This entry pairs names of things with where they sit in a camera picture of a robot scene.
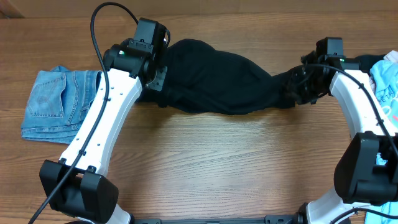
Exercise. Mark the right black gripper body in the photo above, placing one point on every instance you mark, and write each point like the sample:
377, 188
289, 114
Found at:
296, 86

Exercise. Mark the white pink garment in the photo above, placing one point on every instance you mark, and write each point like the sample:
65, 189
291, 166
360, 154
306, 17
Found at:
392, 56

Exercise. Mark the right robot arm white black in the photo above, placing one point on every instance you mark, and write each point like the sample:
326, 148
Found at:
366, 174

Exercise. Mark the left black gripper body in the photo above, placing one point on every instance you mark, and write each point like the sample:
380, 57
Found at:
158, 85

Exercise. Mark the black t-shirt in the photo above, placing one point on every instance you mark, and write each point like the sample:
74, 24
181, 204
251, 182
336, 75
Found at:
201, 79

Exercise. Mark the light blue garment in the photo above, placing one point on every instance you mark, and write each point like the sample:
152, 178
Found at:
384, 73

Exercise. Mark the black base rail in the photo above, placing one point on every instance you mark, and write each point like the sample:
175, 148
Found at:
268, 219

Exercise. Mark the folded blue jeans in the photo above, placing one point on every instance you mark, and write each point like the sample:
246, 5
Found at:
58, 104

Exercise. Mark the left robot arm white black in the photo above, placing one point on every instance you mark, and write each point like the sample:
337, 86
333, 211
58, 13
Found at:
76, 184

